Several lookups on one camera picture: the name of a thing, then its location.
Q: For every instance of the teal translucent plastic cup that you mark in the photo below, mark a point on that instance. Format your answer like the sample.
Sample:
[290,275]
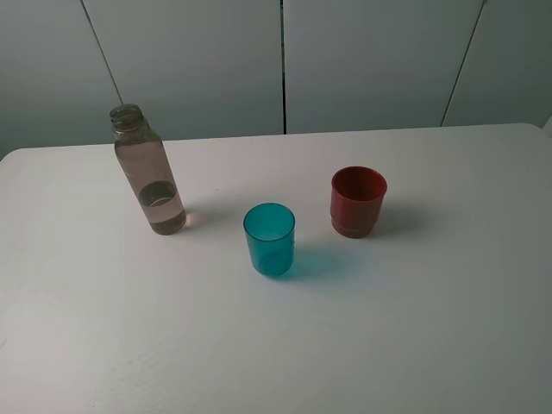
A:
[269,230]

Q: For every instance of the clear plastic water bottle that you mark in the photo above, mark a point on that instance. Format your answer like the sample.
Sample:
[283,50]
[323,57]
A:
[142,157]

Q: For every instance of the red plastic cup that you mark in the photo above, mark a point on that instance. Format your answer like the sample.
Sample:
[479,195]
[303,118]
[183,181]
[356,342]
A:
[356,199]

